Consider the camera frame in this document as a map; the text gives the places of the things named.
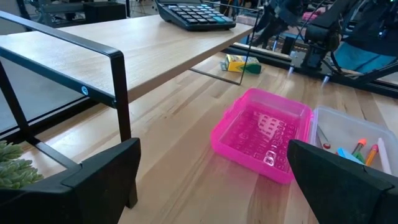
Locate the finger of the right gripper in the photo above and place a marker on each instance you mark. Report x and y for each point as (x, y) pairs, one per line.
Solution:
(267, 32)

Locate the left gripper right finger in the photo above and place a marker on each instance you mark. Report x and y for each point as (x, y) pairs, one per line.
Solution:
(335, 193)

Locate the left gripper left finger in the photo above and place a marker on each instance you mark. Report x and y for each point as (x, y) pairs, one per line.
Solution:
(105, 186)

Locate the light blue sticky note pad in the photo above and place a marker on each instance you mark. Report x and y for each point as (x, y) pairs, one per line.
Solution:
(346, 154)

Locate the cream white pen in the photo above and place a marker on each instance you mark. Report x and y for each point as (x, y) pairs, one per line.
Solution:
(384, 155)

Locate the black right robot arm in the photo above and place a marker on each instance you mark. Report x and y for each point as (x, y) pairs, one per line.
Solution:
(320, 34)

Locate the green yellow crayon box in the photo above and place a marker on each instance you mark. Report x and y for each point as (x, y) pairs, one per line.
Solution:
(239, 63)

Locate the grey stick with red tip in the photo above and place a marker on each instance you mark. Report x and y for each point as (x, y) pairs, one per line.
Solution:
(326, 145)

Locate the orange pencil with pink eraser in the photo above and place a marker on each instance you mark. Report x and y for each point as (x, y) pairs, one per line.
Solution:
(371, 155)

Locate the orange capped marker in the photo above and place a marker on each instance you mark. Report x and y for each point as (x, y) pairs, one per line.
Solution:
(360, 143)

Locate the translucent plastic pencil box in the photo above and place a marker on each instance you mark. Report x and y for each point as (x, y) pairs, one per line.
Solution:
(348, 124)

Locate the black desk calculator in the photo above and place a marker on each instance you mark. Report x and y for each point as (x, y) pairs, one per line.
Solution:
(196, 14)

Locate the blue sheet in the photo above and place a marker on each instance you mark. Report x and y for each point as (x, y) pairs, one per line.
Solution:
(357, 59)

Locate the green plant in patterned pot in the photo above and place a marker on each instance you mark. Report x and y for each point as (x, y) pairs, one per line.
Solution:
(14, 168)

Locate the pink plastic basket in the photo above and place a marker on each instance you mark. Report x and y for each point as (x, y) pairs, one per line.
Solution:
(258, 137)

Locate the black box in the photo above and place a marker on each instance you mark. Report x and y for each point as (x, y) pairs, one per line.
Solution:
(104, 12)

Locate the black cylindrical post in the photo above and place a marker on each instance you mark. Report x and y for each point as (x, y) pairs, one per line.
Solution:
(287, 46)

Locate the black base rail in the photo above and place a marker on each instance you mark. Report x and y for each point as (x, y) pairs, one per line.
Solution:
(267, 57)

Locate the wooden shelf riser black frame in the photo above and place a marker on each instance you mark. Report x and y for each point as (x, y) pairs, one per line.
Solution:
(155, 46)

